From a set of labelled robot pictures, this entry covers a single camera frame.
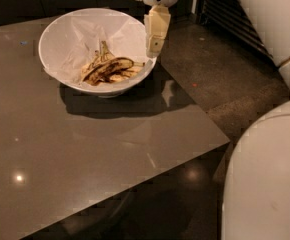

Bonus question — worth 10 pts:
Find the white paper liner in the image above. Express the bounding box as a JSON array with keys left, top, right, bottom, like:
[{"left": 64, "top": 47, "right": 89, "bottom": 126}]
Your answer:
[{"left": 43, "top": 16, "right": 154, "bottom": 85}]

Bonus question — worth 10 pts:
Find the white bowl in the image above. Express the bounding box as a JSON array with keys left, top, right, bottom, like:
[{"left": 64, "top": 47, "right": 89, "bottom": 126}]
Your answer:
[{"left": 37, "top": 7, "right": 158, "bottom": 99}]

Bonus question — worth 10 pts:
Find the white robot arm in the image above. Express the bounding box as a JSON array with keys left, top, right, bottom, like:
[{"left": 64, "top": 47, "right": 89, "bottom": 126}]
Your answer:
[{"left": 221, "top": 0, "right": 290, "bottom": 240}]

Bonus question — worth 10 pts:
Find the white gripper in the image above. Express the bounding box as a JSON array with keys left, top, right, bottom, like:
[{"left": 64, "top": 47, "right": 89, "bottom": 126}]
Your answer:
[{"left": 136, "top": 0, "right": 178, "bottom": 58}]

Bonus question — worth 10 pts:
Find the brown banana peel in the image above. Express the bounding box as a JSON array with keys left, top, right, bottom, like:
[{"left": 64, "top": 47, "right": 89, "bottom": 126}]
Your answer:
[{"left": 81, "top": 41, "right": 145, "bottom": 86}]

